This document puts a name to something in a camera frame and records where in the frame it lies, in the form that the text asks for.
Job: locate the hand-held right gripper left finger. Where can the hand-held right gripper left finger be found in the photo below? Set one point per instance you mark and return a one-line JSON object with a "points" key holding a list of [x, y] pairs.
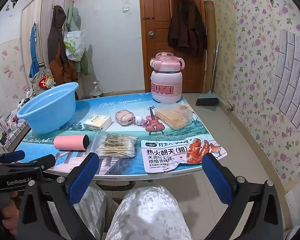
{"points": [[82, 177]]}

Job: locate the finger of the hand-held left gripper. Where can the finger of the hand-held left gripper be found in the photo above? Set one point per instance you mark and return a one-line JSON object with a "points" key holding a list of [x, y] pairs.
{"points": [[43, 161], [11, 156]]}

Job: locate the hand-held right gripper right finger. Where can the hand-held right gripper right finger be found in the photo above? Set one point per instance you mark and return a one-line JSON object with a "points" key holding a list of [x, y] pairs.
{"points": [[217, 177]]}

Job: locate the pink cylindrical cup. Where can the pink cylindrical cup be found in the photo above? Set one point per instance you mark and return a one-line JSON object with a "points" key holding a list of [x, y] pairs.
{"points": [[70, 142]]}

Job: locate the light blue plastic basin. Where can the light blue plastic basin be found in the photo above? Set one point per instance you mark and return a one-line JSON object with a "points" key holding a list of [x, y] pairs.
{"points": [[47, 115]]}

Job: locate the white snack packet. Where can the white snack packet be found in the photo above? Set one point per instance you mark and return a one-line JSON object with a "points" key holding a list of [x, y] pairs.
{"points": [[165, 155]]}

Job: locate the pink earphone case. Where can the pink earphone case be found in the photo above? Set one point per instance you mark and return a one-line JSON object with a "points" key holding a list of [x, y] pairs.
{"points": [[125, 117]]}

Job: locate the clear toothpick box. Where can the clear toothpick box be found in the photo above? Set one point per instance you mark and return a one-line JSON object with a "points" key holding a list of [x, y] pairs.
{"points": [[173, 117]]}

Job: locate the person's left hand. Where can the person's left hand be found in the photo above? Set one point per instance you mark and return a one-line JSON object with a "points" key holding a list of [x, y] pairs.
{"points": [[11, 205]]}

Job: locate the person's left leg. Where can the person's left leg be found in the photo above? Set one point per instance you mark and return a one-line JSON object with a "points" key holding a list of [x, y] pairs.
{"points": [[92, 205]]}

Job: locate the person's leg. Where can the person's leg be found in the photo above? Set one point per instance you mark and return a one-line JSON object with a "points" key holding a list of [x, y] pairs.
{"points": [[150, 215], [92, 205]]}

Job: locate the cluttered side shelf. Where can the cluttered side shelf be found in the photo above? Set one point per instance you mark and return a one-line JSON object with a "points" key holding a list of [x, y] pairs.
{"points": [[12, 120]]}

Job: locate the bag of cotton swabs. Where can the bag of cotton swabs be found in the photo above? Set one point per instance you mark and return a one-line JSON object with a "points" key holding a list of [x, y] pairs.
{"points": [[117, 146]]}

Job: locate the yellow white tissue pack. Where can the yellow white tissue pack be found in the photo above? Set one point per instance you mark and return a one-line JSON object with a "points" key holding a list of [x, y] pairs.
{"points": [[97, 123]]}

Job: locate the broom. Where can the broom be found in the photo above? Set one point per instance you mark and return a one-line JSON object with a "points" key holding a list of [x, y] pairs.
{"points": [[205, 101]]}

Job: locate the person's right leg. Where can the person's right leg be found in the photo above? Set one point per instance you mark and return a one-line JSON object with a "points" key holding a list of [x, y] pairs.
{"points": [[150, 215]]}

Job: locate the red yellow plush toy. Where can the red yellow plush toy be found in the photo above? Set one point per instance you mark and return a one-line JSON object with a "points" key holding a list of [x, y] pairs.
{"points": [[46, 82]]}

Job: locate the grey cloth bag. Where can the grey cloth bag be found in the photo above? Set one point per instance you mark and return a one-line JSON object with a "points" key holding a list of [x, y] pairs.
{"points": [[36, 78]]}

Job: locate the clear plastic water bottle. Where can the clear plastic water bottle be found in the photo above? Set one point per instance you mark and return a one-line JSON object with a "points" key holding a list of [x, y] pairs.
{"points": [[97, 91]]}

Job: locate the blue garment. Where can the blue garment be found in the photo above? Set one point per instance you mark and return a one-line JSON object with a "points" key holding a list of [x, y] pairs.
{"points": [[33, 55]]}

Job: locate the pink water bottle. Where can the pink water bottle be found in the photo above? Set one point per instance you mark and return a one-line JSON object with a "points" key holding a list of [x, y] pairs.
{"points": [[165, 85]]}

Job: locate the brown and orange jacket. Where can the brown and orange jacket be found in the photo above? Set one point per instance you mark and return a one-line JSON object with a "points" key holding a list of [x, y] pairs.
{"points": [[57, 42]]}

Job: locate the white green plastic bag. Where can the white green plastic bag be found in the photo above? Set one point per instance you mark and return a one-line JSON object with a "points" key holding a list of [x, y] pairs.
{"points": [[73, 45]]}

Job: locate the light wooden wardrobe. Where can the light wooden wardrobe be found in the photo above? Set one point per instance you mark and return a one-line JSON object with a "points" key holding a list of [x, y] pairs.
{"points": [[43, 17]]}

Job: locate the pale green garment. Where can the pale green garment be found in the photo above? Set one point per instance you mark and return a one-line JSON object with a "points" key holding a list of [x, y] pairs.
{"points": [[73, 17]]}

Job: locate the dark brown jacket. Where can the dark brown jacket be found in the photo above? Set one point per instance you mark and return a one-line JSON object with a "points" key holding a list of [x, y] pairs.
{"points": [[187, 25]]}

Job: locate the brown wooden door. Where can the brown wooden door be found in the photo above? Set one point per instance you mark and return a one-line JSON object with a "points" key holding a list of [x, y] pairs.
{"points": [[157, 17]]}

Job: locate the metal wall valve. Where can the metal wall valve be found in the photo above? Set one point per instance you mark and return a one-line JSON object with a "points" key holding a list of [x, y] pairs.
{"points": [[230, 108]]}

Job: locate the beige wall socket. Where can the beige wall socket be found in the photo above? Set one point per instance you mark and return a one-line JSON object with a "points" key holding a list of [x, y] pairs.
{"points": [[6, 68]]}

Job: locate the grey brick wall sticker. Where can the grey brick wall sticker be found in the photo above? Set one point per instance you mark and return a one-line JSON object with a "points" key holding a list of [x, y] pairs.
{"points": [[292, 85]]}

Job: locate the white light switch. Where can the white light switch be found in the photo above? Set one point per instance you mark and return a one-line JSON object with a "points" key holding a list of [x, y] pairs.
{"points": [[125, 9]]}

